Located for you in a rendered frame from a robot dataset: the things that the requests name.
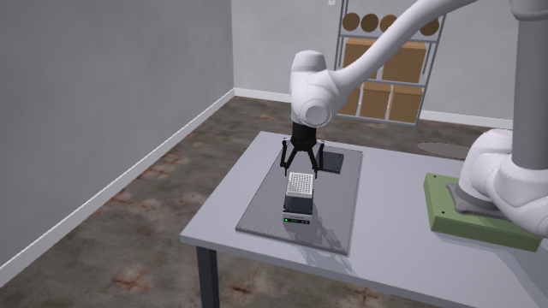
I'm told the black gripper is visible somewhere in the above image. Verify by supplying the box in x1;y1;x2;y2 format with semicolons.
280;122;325;188

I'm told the dark grey rectangular frame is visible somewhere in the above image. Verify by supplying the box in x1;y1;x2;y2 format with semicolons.
315;151;344;174

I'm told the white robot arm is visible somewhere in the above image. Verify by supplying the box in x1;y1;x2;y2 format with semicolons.
289;0;548;239

